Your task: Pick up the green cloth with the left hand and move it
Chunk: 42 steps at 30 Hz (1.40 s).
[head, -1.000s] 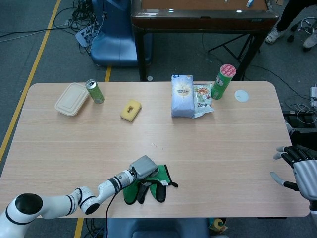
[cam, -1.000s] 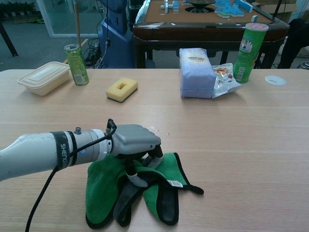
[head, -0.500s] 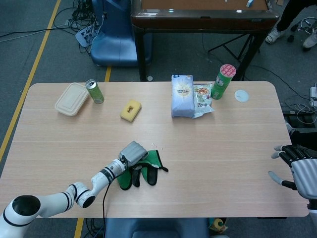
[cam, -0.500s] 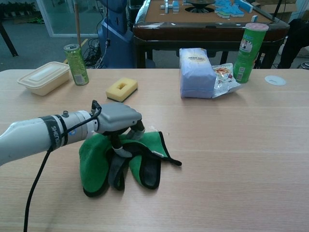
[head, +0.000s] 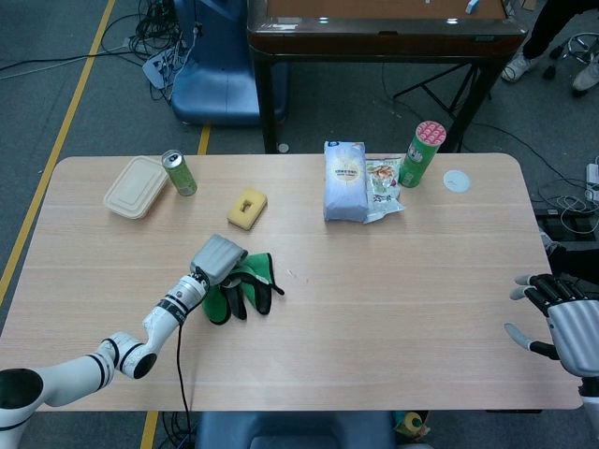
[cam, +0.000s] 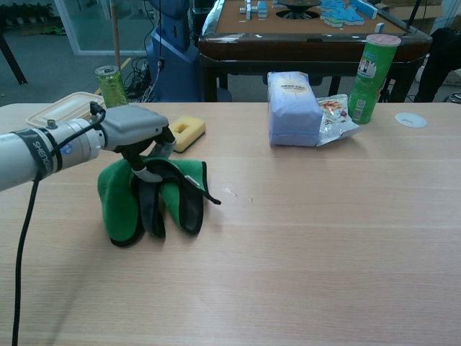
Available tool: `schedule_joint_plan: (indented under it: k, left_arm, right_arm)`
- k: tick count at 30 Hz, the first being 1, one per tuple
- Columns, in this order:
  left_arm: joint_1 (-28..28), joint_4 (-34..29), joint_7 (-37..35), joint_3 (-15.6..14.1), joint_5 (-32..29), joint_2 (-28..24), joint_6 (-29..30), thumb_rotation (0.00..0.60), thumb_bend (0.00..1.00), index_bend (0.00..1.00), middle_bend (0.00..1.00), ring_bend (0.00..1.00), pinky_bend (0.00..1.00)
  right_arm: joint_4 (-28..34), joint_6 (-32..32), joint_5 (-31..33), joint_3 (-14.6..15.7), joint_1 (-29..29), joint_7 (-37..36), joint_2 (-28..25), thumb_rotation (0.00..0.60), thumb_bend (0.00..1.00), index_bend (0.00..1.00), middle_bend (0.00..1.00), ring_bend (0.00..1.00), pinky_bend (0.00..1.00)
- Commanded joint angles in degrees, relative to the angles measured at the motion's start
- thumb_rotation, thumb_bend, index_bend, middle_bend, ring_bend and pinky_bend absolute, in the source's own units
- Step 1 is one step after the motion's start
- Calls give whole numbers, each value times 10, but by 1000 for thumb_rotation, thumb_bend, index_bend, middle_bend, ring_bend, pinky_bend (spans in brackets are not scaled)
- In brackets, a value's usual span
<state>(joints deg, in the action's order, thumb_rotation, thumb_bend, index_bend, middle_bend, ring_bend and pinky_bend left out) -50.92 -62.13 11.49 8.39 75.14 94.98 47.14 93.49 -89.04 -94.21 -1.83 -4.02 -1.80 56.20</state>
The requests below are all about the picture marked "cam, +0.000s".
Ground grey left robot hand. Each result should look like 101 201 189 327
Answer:
99 105 178 183

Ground green cleaning cloth black trim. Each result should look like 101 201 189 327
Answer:
97 156 223 248

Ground green drink can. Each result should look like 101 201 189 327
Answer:
94 66 129 108

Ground yellow sponge green base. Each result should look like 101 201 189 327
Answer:
167 115 207 154

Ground beige lidded plastic container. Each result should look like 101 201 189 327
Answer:
27 91 106 129

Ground blue machine base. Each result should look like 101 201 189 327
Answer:
145 0 201 104

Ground wooden pole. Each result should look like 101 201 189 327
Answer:
110 0 122 69

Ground black table leg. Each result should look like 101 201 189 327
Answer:
0 31 28 87

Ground dark wooden mahjong table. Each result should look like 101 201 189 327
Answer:
197 0 434 104

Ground lavender paper tissue pack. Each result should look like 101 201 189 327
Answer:
267 71 324 147

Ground blue white mahjong tile cluster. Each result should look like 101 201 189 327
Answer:
238 0 269 19

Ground black mahjong table centre dish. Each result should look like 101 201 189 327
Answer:
274 0 323 19

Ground silver snack bag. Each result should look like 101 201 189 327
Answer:
315 94 362 148

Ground blue mahjong tile pile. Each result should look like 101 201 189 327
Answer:
319 0 380 29

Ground green chip canister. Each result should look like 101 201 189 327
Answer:
347 34 403 125

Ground grey table grommet cap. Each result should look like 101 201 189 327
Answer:
394 112 428 128

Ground cardboard box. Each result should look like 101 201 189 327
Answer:
380 0 444 22

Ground black garment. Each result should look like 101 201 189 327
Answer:
413 27 461 104

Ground tangled floor cables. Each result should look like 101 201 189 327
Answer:
121 56 156 103

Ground white glass partition frame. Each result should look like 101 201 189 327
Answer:
53 0 149 57

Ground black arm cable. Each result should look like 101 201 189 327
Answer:
12 101 107 346

